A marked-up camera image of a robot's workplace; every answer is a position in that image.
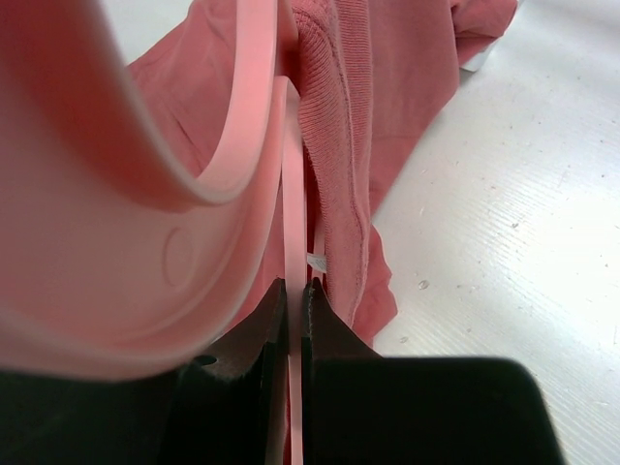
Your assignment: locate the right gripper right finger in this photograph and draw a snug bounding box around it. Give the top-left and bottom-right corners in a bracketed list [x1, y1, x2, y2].
[301, 278, 381, 464]

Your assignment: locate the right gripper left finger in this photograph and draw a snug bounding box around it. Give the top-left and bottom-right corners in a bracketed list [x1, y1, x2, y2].
[164, 279, 288, 464]

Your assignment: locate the pink plastic hanger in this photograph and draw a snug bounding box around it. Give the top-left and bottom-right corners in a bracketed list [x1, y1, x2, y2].
[1, 1, 306, 464]

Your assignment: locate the pink t shirt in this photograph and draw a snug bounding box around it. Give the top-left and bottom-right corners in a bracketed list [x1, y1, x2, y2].
[128, 1, 517, 343]

